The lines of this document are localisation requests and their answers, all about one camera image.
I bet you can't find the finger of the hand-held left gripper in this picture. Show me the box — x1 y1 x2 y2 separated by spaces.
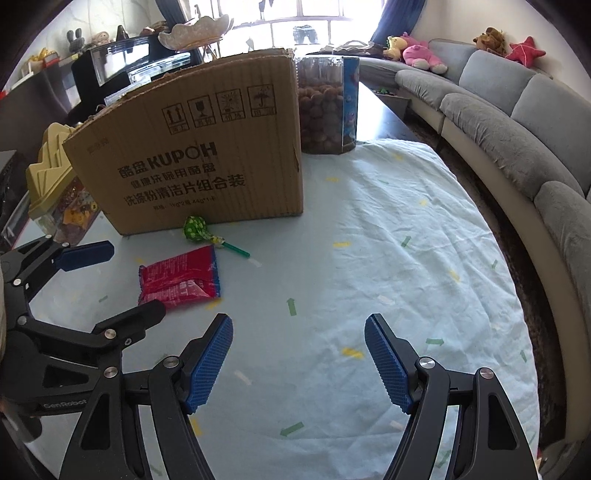
0 234 115 324
16 300 167 370

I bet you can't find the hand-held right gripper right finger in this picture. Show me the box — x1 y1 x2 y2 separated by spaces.
364 314 541 480

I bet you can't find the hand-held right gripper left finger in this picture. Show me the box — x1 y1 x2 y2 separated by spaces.
58 313 235 480

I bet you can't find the red snack packet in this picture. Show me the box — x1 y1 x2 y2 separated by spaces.
137 246 222 309

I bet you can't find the brown cardboard box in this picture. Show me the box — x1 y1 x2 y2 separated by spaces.
62 48 305 237

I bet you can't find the clear candy jar gold lid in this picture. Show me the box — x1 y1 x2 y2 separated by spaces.
25 122 100 245

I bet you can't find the green wrapped lollipop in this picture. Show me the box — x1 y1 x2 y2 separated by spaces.
183 215 251 258

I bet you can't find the pale blue tablecloth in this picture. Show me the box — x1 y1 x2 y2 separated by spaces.
0 138 541 480

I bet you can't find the black piano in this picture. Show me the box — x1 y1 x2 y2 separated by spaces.
69 34 192 121

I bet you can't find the tiered white fruit stand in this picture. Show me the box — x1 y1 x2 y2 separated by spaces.
158 4 234 61

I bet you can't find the clear jar of nuts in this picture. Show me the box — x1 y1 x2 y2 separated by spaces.
295 55 360 154

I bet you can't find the grey curved sofa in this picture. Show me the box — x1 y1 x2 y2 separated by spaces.
358 38 591 457

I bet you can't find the pink plush toy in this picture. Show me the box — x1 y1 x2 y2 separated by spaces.
401 31 448 75

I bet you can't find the yellow plush toy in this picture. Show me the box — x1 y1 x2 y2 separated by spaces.
383 36 407 60

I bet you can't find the brown plush bear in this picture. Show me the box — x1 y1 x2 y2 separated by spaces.
473 28 509 56

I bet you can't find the red star plush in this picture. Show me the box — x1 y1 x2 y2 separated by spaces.
505 37 546 68

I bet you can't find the blue curtain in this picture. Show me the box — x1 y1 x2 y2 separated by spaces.
369 0 428 47

